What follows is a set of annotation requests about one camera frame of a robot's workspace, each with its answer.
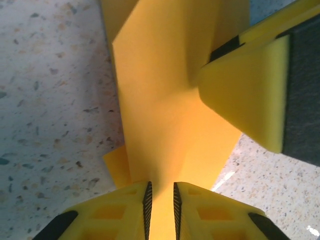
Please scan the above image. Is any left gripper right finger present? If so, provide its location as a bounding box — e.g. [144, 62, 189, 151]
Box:
[173, 181, 292, 240]

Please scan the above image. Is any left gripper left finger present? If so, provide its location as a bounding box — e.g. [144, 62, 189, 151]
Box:
[32, 180, 153, 240]

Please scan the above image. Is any orange paper sheet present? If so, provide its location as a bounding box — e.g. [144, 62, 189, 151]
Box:
[99, 0, 251, 240]

